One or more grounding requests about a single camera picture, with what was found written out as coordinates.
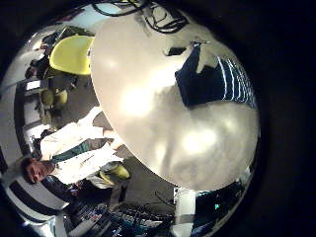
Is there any man in white jacket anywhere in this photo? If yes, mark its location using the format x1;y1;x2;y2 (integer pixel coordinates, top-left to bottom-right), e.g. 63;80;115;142
20;106;127;186

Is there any electronics board with wires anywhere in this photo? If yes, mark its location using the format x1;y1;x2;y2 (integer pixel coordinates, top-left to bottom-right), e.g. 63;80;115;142
75;201;174;237

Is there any black cable bundle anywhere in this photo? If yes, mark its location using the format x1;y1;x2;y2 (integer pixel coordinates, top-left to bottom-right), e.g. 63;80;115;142
143;5;191;35

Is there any person in dark jacket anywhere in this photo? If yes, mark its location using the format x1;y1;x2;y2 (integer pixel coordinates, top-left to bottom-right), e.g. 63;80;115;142
41;175;82;202

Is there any bright monitor screen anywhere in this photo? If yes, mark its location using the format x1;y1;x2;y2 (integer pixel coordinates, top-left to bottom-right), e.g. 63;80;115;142
25;80;41;91

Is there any navy white striped shirt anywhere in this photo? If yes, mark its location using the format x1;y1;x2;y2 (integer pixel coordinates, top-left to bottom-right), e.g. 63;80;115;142
174;41;259;110

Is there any olive green stool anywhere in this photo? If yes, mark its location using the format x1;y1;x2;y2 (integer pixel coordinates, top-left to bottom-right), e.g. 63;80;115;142
39;88;69;111

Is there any yellow green bag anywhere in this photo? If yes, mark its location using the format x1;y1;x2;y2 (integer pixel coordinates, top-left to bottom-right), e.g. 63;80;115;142
88;161;131;190

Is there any yellow plastic chair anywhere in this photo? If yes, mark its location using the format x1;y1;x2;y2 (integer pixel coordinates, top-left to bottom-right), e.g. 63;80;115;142
48;35;96;76

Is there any thick black cable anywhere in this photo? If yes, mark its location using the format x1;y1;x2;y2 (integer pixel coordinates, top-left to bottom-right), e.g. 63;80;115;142
91;0;150;18

